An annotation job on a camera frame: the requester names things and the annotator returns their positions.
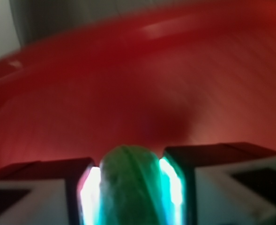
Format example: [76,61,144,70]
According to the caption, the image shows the red plastic tray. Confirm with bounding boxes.
[0,0,276,168]

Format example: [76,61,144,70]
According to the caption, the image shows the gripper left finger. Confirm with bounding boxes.
[0,157,100,225]

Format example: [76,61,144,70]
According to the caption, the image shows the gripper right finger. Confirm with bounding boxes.
[160,142,276,225]

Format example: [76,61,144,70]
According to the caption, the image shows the green knitted ball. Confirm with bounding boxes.
[99,145,167,225]

